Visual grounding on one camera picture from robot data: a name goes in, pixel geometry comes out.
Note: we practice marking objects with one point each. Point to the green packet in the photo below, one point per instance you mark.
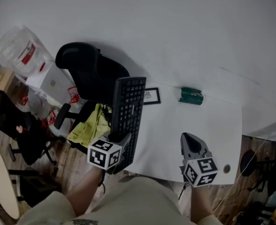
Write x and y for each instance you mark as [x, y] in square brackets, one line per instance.
[190, 95]

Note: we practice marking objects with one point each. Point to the black floor fan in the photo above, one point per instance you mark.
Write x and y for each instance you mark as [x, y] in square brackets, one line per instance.
[267, 167]

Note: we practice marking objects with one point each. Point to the black mesh office chair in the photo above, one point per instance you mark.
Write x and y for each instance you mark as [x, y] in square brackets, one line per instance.
[91, 71]

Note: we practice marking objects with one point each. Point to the small pink object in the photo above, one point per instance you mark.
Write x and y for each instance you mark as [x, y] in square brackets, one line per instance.
[20, 129]

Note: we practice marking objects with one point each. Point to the beige desk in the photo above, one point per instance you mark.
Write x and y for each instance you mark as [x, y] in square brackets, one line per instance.
[2, 78]

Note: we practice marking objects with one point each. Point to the person's right forearm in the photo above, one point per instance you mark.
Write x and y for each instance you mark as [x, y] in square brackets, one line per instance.
[201, 203]

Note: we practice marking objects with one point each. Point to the yellow-green cloth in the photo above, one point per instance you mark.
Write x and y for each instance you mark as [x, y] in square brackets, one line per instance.
[88, 128]

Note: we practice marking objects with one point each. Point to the round beige table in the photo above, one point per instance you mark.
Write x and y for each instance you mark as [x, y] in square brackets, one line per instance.
[2, 184]

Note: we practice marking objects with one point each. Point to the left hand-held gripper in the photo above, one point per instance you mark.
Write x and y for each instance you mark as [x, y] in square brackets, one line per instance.
[102, 155]

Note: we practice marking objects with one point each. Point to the white table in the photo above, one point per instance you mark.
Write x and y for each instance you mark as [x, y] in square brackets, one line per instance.
[175, 130]

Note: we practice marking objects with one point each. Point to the black framed picture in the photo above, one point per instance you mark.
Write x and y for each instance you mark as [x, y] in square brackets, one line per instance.
[155, 96]

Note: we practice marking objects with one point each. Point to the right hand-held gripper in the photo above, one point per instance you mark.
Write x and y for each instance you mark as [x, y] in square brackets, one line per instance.
[200, 171]

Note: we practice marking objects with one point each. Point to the person's left forearm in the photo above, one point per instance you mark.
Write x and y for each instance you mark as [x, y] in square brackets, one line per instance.
[86, 191]

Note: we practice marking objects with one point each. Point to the black high-back office chair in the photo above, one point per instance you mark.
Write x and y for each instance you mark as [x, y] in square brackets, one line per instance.
[11, 118]

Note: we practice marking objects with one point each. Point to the black keyboard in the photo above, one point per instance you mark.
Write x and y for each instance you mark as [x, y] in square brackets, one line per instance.
[128, 107]

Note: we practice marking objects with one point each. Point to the person's beige shirt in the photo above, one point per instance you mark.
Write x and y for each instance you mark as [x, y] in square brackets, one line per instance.
[138, 203]

